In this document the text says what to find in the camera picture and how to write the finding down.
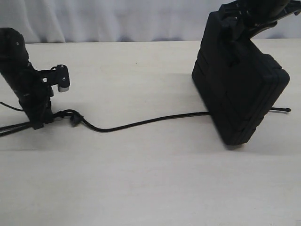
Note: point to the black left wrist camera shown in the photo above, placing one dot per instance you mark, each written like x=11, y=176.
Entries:
x=57, y=76

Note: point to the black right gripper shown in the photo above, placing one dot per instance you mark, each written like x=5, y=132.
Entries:
x=247, y=18

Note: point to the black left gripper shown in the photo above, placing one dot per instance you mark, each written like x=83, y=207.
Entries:
x=34, y=96

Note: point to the black plastic carrying case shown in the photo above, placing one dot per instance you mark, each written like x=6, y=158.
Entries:
x=237, y=82

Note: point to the white backdrop curtain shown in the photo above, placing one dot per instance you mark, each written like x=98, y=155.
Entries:
x=49, y=21

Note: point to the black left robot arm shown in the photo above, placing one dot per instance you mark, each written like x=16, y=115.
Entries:
x=13, y=58

